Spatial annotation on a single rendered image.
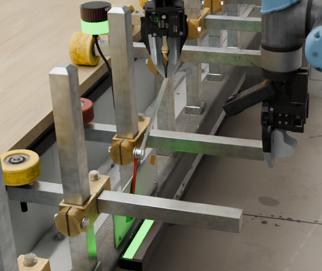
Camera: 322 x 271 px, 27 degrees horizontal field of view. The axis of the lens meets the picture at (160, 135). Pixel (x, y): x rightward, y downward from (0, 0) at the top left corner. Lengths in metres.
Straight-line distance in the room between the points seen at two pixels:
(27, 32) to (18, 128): 0.64
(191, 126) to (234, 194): 1.07
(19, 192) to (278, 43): 0.54
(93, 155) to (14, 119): 0.38
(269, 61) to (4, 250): 0.59
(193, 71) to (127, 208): 0.71
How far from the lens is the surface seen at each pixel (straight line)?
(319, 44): 1.06
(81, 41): 1.64
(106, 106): 1.80
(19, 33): 1.99
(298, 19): 1.21
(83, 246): 1.21
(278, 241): 2.56
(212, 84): 2.06
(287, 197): 2.83
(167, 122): 1.61
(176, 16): 1.22
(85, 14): 1.28
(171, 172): 1.58
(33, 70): 1.68
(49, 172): 1.53
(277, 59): 1.24
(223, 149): 1.36
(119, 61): 1.30
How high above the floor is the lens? 1.48
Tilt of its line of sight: 27 degrees down
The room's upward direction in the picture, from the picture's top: 3 degrees counter-clockwise
